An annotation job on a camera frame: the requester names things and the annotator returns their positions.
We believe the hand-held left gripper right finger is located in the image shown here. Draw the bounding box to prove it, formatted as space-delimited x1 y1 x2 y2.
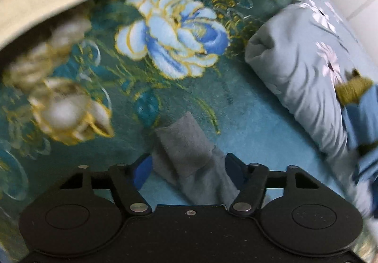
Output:
225 153 323 219

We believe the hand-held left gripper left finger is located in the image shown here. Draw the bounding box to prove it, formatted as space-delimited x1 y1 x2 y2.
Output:
59 153 153 217

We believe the grey sock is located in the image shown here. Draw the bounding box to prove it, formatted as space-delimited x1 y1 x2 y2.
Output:
152 112 240 205

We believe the teal floral blanket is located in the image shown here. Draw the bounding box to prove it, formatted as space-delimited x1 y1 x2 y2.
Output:
0 0 359 262

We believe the pale blue floral quilt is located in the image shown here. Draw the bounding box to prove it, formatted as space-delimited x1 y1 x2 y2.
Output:
245 0 378 163

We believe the white cloth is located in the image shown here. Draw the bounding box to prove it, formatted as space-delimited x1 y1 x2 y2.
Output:
350 182 378 220

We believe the blue garment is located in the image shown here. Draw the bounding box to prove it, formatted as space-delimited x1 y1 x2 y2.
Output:
341 84 378 188

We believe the olive green cloth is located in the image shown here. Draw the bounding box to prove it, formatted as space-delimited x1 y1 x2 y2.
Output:
336 69 374 105

